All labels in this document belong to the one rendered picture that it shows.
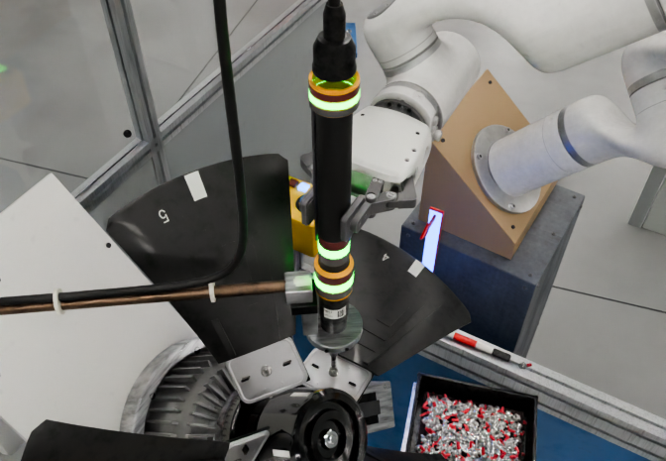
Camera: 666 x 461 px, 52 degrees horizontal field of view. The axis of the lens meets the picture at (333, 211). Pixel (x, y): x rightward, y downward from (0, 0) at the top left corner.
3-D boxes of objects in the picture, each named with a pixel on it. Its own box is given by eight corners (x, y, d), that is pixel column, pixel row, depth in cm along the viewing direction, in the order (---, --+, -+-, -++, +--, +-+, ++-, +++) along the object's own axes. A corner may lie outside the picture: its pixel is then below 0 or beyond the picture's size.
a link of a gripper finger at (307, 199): (339, 188, 74) (307, 228, 70) (313, 178, 75) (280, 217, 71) (339, 166, 72) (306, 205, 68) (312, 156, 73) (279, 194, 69)
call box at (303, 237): (245, 234, 139) (240, 196, 132) (272, 203, 145) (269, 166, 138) (314, 264, 134) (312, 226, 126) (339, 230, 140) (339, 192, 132)
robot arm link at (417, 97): (441, 153, 82) (431, 167, 81) (375, 130, 85) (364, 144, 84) (450, 94, 76) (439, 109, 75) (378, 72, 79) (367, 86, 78)
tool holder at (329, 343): (290, 358, 81) (286, 307, 74) (286, 309, 86) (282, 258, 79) (366, 351, 82) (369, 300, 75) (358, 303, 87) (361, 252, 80)
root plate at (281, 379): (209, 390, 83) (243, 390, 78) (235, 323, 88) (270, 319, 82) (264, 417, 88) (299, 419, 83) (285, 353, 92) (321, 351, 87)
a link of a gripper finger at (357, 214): (396, 210, 72) (368, 252, 68) (369, 199, 73) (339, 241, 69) (398, 187, 70) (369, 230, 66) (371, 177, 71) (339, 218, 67)
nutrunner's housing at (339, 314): (319, 355, 84) (311, 18, 52) (316, 328, 87) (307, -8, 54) (351, 352, 85) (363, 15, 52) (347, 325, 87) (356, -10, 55)
